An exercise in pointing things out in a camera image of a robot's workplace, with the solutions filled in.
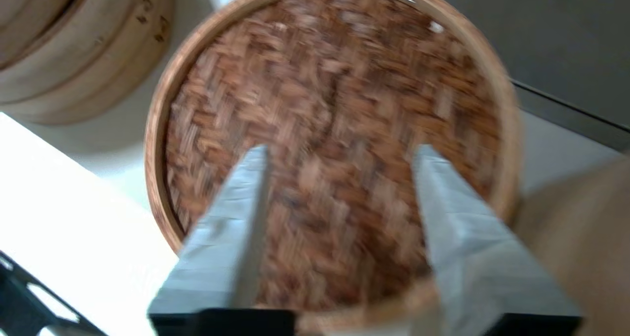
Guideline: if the right gripper left finger wrapped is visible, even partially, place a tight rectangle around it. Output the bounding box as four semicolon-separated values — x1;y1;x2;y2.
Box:
148;144;271;312

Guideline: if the bamboo steamer basket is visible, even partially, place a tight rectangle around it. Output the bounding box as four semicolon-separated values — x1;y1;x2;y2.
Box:
0;11;175;126
0;0;83;70
0;0;165;100
512;154;630;336

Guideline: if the woven bamboo steamer lid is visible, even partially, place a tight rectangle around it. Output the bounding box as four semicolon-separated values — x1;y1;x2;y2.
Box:
144;0;523;336

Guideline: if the right gripper right finger wrapped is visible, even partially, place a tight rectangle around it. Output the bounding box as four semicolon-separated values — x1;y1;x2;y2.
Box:
411;144;584;336

